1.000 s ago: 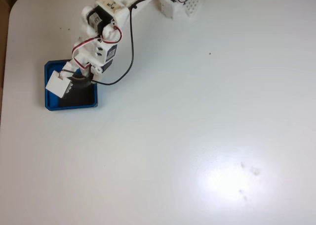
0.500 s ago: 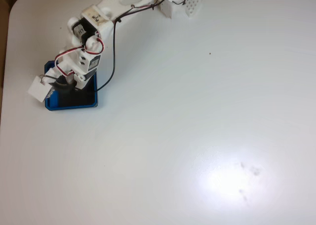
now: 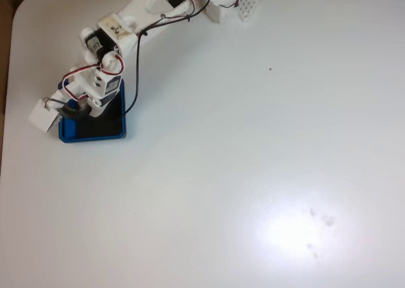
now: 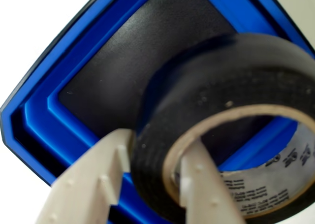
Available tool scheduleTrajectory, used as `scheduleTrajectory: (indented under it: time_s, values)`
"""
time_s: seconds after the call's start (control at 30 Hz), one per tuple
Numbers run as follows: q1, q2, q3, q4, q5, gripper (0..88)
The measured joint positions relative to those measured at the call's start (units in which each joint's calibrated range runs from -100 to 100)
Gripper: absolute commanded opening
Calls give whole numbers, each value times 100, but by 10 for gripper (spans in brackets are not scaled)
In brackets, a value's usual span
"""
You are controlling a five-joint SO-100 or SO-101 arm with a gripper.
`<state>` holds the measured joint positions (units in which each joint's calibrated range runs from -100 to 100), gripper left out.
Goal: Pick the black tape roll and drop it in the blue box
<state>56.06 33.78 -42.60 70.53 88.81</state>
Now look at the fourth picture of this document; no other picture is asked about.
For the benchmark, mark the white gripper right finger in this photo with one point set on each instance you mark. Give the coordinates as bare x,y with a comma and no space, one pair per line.
206,192

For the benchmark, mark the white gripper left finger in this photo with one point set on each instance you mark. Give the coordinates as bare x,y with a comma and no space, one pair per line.
81,184

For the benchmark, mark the black tape roll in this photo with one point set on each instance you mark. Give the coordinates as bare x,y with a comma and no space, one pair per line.
221,86

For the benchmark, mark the blue square box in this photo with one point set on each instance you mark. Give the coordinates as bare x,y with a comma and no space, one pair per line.
37,115

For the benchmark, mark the black liner pad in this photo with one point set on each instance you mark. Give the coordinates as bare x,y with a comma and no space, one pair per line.
110,73

